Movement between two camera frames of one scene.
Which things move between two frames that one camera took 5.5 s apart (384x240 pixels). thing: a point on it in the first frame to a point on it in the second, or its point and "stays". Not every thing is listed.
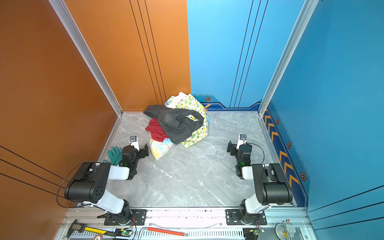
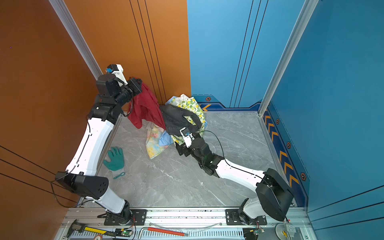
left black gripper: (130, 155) to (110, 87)
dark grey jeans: (174, 122) stays
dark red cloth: (157, 133) to (145, 105)
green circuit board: (121, 232) stays
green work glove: (115, 155) stays
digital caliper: (79, 227) stays
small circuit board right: (258, 230) stays
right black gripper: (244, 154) to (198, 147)
